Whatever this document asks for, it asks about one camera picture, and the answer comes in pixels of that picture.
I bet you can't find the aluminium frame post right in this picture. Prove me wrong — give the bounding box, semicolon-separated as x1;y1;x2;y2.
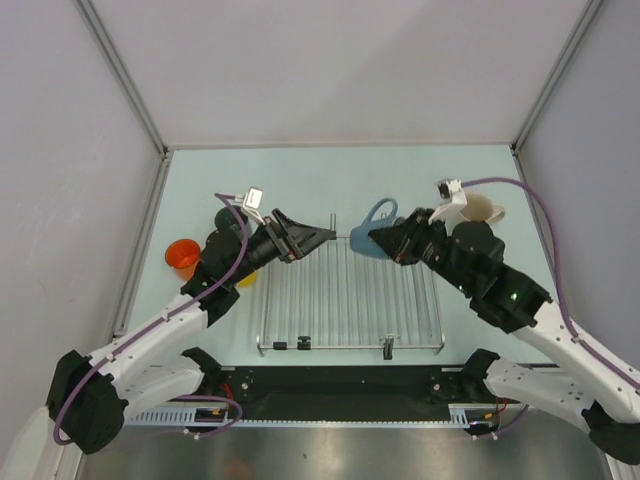
511;0;606;156

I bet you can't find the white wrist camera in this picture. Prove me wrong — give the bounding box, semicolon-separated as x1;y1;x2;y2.
428;179;467;224
238;186;265;225

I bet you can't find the black front rack knob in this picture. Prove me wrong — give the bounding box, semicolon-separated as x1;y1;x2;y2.
297;336;311;351

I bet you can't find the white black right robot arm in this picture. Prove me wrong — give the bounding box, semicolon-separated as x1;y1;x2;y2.
368;209;639;465

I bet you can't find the yellow mug black handle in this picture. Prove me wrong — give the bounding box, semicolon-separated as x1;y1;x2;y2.
236;271;258;288

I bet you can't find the aluminium frame post left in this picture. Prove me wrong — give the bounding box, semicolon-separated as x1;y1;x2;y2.
72;0;169;156

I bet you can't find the cream floral mug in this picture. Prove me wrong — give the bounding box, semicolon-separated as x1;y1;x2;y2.
459;191;506;225

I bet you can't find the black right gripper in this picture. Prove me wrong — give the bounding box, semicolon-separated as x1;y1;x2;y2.
369;206;475;294

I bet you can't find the orange mug black handle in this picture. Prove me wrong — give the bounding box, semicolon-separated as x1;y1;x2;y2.
164;238;201;281

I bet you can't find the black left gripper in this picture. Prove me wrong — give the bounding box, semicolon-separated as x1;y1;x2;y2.
226;209;332;285

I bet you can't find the blue mug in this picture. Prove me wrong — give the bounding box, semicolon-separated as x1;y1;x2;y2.
348;198;406;261

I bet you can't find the white slotted cable duct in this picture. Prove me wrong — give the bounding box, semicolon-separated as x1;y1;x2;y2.
125;400;498;430

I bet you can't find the black front rack hook clip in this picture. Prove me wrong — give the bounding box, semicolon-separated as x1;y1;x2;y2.
381;333;398;361

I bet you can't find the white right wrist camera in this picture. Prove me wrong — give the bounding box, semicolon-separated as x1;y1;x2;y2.
428;179;467;224

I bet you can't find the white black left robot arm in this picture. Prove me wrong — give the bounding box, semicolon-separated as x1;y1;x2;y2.
46;206;336;454

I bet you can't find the metal wire dish rack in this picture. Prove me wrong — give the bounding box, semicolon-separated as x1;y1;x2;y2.
255;236;445;355

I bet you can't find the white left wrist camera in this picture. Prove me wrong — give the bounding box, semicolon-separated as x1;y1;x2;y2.
238;186;265;225

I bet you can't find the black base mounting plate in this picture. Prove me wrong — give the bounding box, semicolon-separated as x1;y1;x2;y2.
184;363;521;422

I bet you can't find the dark green mug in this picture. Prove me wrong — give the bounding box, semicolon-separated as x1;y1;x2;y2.
214;205;251;239

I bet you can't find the aluminium frame post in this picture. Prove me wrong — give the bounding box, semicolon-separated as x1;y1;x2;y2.
72;0;169;156
511;0;606;156

